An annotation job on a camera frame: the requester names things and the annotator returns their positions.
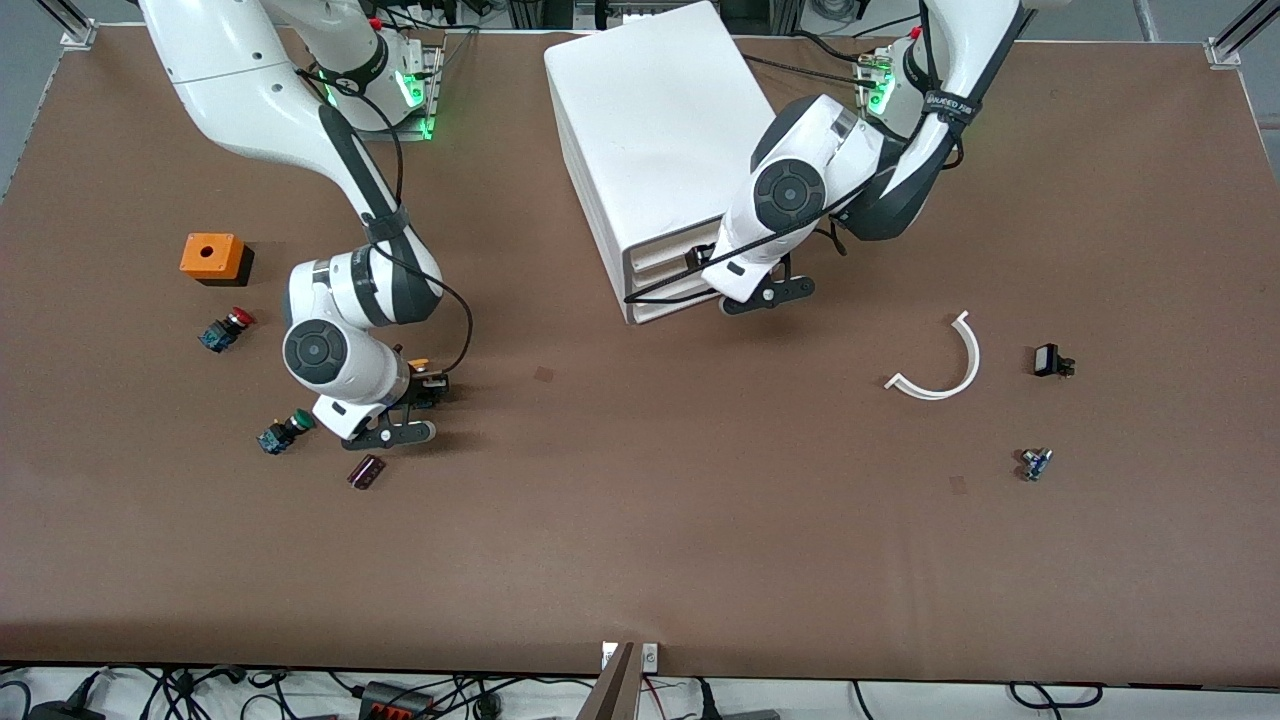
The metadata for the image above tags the red push button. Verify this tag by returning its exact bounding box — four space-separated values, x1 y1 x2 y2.
198 307 257 354

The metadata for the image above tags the aluminium frame corner post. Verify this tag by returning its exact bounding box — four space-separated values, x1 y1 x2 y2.
40 0 99 49
1205 0 1280 69

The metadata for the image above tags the white plastic bin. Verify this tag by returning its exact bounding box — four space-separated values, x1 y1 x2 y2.
627 226 719 275

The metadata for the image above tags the orange box with hole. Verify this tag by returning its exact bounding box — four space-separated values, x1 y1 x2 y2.
179 233 255 288

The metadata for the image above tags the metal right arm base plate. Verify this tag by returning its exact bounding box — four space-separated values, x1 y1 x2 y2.
345 40 447 142

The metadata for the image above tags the black looped floor cable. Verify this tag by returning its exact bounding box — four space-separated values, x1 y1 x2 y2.
1008 681 1104 709

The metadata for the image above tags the black braided table cable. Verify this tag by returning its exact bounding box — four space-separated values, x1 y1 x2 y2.
745 52 873 89

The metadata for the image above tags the black power strip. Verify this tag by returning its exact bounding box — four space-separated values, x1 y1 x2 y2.
358 680 433 720

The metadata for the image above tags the white plain drawer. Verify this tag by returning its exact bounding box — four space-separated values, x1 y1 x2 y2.
629 258 703 293
634 293 729 324
631 277 717 308

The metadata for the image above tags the green push button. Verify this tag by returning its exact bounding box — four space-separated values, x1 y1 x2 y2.
257 408 318 456

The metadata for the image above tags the white drawer cabinet shell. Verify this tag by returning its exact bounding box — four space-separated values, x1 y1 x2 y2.
543 0 801 327

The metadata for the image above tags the white curved plastic clip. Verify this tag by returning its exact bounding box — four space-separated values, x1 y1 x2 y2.
884 310 982 401

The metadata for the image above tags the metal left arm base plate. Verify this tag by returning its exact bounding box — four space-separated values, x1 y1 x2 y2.
857 52 898 123

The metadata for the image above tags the brown camera mount bar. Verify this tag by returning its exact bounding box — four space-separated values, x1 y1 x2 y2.
578 642 641 720

